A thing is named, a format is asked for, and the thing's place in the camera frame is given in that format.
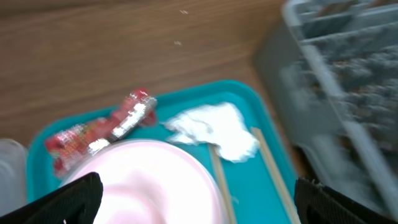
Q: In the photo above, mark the grey dishwasher rack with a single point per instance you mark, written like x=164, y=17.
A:
x=330, y=68

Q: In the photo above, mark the wooden chopstick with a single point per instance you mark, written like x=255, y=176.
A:
x=276, y=176
x=222, y=183

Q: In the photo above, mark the wooden chopstick left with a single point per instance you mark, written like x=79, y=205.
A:
x=222, y=183

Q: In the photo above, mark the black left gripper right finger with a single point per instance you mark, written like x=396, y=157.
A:
x=320, y=204

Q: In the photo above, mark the teal plastic tray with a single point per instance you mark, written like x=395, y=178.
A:
x=255, y=198

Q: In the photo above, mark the crumpled white napkin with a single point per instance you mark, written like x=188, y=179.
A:
x=221, y=125

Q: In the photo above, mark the wooden chopstick right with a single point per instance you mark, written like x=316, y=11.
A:
x=276, y=176

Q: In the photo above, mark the red snack wrapper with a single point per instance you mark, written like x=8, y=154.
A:
x=84, y=140

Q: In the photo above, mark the clear plastic bin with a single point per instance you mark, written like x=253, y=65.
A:
x=13, y=176

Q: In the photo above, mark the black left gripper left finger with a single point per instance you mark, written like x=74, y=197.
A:
x=77, y=203

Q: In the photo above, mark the pink plate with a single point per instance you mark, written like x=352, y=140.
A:
x=148, y=181

